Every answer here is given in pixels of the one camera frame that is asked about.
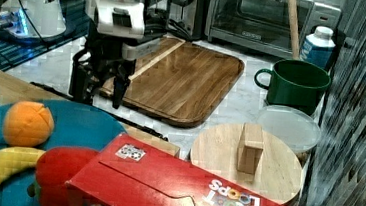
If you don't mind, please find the wooden cutting board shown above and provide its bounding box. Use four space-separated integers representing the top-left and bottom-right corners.
96 31 247 133

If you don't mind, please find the ceramic jar with wooden lid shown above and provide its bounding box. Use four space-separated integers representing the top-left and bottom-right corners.
189 123 303 206

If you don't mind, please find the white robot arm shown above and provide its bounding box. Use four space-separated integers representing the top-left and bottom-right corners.
68 0 166 108

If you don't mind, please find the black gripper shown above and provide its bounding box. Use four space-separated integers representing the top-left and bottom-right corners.
68 21 135 109

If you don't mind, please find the blue white milk carton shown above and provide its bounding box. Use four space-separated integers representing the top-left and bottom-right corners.
299 26 336 69

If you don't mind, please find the teal blue plate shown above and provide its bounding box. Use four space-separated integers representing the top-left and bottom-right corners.
0 100 125 206

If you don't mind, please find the orange toy fruit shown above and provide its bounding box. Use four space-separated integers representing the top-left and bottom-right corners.
2 101 55 147

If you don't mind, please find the red toy apple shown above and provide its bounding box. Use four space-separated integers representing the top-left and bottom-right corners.
29 146 98 206

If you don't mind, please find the wooden rolling pin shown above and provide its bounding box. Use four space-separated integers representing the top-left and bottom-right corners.
287 0 300 60

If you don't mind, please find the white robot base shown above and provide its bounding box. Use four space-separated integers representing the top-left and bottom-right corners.
0 0 75 44

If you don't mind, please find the green enamel mug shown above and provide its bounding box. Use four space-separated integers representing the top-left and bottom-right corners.
253 59 332 115

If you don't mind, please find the glass jar with clear lid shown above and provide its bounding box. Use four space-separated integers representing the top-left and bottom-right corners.
257 105 322 154

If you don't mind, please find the silver toaster oven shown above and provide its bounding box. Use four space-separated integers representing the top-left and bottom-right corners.
204 0 342 58

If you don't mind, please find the red Froot Loops cereal box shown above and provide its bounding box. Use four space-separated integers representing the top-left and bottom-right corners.
66 134 283 206

